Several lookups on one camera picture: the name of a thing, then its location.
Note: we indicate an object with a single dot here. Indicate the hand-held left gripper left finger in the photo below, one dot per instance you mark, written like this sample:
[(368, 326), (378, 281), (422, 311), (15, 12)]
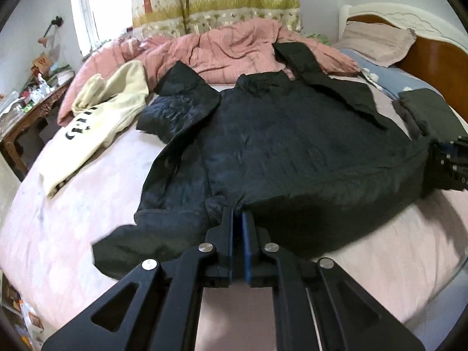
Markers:
[(229, 248)]

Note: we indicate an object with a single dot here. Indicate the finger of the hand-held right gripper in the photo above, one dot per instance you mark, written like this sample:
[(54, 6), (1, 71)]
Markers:
[(448, 173), (451, 145)]

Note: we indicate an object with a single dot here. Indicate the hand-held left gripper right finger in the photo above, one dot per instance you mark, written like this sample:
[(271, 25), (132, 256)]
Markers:
[(247, 252)]

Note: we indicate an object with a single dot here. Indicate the black puffer jacket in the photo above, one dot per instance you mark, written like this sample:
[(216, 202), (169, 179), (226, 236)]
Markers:
[(292, 146)]

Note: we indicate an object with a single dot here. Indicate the folded dark grey garment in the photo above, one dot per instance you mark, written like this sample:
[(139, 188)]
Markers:
[(431, 111)]

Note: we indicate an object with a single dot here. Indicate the white and wood headboard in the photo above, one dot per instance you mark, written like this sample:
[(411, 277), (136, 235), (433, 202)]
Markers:
[(433, 62)]

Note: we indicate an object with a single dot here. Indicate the blue pillow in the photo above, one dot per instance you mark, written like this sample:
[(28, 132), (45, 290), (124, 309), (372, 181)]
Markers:
[(387, 76)]

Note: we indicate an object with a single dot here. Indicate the beige pink pillow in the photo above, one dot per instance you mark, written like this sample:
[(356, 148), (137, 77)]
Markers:
[(376, 40)]

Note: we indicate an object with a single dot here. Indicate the bed with pink sheet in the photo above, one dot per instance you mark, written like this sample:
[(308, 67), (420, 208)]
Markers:
[(73, 226)]

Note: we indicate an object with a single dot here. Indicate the green patterned cloth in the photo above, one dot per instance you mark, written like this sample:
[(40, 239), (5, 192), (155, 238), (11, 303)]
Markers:
[(319, 39)]

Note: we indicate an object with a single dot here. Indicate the cream hoodie with black print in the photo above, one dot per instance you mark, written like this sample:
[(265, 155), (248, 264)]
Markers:
[(109, 109)]

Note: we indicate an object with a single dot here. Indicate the pink striped quilt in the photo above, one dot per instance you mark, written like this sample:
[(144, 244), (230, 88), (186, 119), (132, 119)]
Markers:
[(219, 55)]

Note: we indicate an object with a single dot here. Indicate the colourful floor clutter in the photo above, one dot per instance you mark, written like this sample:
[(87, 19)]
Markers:
[(25, 318)]

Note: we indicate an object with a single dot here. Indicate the carved wooden desk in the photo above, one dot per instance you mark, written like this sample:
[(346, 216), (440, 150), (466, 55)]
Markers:
[(33, 112)]

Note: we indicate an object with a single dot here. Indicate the tree print curtain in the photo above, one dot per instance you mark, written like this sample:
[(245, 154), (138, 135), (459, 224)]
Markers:
[(219, 3)]

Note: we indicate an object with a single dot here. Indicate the cluttered wooden side table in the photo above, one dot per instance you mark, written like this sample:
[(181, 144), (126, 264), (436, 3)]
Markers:
[(40, 84)]

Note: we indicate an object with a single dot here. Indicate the window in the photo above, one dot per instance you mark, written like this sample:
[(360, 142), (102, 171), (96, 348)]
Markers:
[(87, 11)]

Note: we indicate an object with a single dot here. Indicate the wall lamp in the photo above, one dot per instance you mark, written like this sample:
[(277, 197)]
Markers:
[(49, 31)]

